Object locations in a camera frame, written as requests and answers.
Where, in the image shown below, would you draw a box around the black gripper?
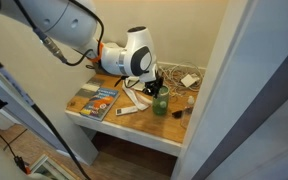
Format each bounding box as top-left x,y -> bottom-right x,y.
143,77 -> 164,97

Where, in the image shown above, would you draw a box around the green glass jar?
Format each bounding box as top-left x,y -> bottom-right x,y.
152,86 -> 169,115

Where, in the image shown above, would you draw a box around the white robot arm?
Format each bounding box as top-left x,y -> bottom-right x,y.
0,0 -> 163,96

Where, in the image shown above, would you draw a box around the black sunglasses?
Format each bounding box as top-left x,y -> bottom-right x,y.
172,107 -> 193,119

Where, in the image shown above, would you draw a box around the white red striped cloth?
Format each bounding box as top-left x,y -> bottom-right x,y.
122,78 -> 152,111

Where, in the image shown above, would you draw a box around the white remote control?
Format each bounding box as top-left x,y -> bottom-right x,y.
116,106 -> 138,116

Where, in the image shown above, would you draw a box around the white power adapter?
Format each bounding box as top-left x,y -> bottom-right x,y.
181,74 -> 200,87

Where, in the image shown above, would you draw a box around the clear plastic bottle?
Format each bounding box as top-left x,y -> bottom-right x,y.
181,96 -> 195,128

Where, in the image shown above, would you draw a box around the blue orange paperback book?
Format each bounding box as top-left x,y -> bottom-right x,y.
79,87 -> 119,121

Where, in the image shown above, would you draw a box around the grey white booklet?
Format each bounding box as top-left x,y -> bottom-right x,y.
76,77 -> 104,98

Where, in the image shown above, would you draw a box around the tangled white cables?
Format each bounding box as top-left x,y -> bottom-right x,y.
157,61 -> 205,100

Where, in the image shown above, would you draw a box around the white picture frame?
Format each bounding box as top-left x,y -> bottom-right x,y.
30,154 -> 79,180

